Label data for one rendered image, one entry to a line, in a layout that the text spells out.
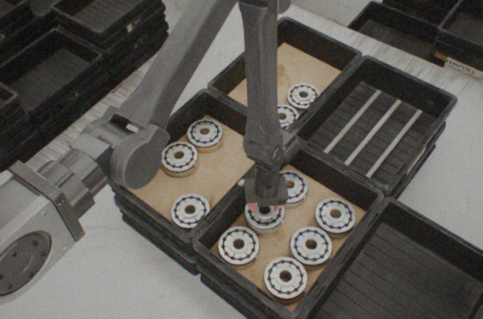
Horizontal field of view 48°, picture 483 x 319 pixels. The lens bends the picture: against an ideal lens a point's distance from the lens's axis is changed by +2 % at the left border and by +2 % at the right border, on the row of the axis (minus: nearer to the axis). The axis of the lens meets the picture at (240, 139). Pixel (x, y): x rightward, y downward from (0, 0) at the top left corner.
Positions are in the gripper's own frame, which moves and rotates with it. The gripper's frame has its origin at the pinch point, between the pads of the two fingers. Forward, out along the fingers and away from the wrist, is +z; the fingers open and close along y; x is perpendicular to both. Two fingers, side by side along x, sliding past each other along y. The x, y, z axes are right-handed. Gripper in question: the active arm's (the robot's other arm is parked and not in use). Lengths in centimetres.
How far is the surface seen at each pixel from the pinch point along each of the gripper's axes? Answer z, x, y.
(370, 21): 60, -138, -72
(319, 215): 3.0, 1.6, -14.0
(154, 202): 6.6, -8.6, 28.7
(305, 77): 6, -50, -19
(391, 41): 60, -122, -78
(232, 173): 6.2, -15.5, 7.0
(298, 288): 3.2, 20.1, -5.5
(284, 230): 6.1, 3.4, -4.7
